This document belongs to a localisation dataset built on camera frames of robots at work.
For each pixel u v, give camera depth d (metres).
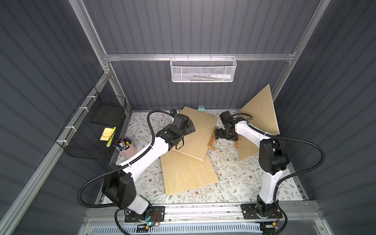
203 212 0.75
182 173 0.82
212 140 0.99
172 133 0.60
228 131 0.74
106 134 0.75
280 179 0.56
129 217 0.73
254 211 0.73
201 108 1.20
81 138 0.69
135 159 0.46
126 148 0.87
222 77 0.89
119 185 0.41
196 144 0.95
